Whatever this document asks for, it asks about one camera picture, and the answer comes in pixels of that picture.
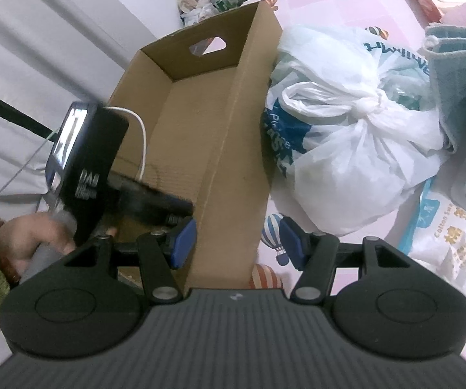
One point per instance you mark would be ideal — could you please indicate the white blue plastic bag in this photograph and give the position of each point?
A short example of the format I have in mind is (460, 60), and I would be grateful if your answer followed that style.
(358, 162)

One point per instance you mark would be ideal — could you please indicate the white curtain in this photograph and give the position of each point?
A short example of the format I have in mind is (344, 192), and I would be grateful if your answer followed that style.
(34, 28)

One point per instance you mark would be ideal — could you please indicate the teal towel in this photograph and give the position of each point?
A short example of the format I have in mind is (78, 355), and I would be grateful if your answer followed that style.
(460, 73)

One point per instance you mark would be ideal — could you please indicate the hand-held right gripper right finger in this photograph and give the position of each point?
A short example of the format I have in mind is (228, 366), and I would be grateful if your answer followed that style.
(292, 247)

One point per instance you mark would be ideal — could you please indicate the pile of crumpled bags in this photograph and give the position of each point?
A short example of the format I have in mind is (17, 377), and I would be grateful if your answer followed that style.
(194, 6)

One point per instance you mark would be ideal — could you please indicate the person's left hand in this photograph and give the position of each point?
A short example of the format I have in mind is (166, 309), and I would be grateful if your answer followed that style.
(30, 235)

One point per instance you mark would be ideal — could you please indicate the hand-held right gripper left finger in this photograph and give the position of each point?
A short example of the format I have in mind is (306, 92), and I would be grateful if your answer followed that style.
(182, 245)

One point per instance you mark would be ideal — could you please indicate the green bottles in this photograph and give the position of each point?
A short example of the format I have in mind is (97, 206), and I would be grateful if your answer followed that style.
(225, 2)

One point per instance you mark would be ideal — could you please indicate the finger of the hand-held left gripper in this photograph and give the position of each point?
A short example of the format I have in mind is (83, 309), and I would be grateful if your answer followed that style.
(152, 202)

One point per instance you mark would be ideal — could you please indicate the brown cardboard box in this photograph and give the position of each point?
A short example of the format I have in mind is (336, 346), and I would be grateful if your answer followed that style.
(237, 150)

